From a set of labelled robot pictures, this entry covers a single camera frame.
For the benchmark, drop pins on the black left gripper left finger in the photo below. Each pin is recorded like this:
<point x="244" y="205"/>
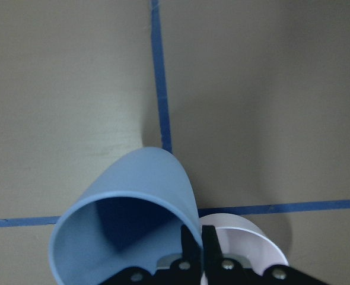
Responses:
<point x="185" y="269"/>

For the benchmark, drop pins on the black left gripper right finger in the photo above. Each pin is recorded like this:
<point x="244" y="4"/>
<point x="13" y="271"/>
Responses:
<point x="226" y="270"/>

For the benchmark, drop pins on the blue cup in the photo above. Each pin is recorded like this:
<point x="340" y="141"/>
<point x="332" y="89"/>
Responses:
<point x="130" y="216"/>

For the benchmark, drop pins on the pink bowl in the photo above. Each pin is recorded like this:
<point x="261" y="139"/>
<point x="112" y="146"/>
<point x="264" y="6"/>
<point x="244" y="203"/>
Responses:
<point x="241" y="239"/>

